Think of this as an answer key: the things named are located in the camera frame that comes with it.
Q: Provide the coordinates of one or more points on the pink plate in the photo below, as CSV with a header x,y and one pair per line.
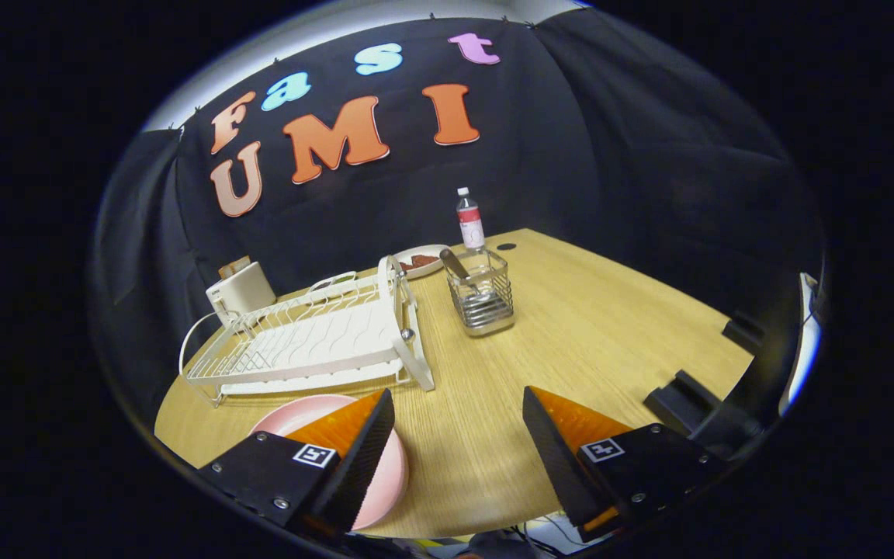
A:
x,y
385,481

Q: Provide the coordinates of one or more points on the toast bread slice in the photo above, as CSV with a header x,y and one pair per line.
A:
x,y
233,267

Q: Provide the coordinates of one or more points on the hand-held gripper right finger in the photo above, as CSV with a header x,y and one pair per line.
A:
x,y
559,458

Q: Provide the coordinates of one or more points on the white toaster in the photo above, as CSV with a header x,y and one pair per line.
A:
x,y
249,287

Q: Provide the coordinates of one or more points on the round beige plate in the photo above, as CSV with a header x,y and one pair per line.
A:
x,y
424,273

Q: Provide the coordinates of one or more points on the white dish rack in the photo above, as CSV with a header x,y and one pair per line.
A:
x,y
323,341

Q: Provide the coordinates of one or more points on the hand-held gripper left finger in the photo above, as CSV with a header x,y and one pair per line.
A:
x,y
354,466

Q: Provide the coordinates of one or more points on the black table clamp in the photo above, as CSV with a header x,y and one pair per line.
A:
x,y
742,332

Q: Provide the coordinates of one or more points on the clear plastic bottle red label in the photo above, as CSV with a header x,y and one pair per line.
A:
x,y
470,221

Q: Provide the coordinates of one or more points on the red-brown meat slices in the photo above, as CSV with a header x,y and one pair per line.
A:
x,y
422,262

